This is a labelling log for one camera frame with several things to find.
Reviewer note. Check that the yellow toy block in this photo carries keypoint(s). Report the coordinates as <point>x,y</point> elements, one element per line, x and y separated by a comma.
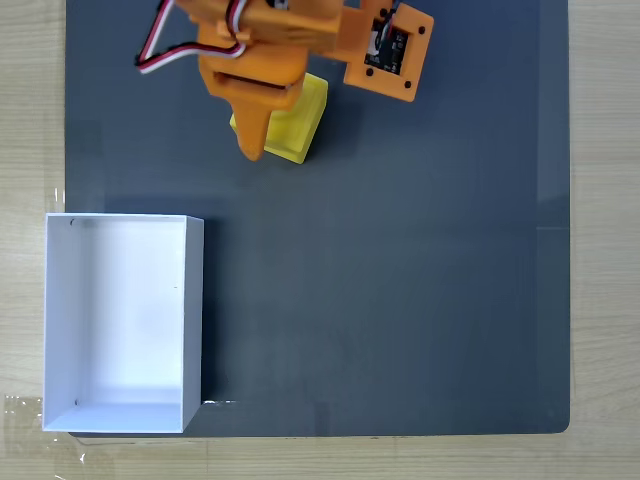
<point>295,130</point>

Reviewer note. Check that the white open cardboard box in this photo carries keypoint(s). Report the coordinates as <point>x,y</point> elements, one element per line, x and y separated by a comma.
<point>130,320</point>

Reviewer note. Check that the dark gray table mat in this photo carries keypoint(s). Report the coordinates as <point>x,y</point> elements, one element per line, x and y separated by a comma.
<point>400,250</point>

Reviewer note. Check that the small clear tape piece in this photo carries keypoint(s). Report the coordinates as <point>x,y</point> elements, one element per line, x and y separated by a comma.
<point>57,196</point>

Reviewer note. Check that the thin clear tape strip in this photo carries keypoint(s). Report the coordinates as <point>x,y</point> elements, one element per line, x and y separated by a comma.
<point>217,401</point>

